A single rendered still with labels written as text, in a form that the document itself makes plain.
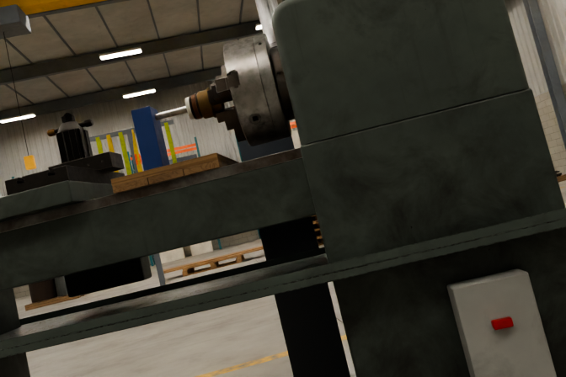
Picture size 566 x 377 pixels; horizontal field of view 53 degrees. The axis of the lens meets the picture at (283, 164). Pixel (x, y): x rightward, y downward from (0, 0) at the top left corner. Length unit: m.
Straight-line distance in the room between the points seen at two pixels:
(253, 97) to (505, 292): 0.80
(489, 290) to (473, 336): 0.11
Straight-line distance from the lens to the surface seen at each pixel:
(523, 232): 1.46
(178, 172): 1.57
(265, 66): 1.59
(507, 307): 1.47
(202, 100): 1.72
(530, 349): 1.50
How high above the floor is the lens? 0.70
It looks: 5 degrees up
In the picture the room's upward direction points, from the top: 14 degrees counter-clockwise
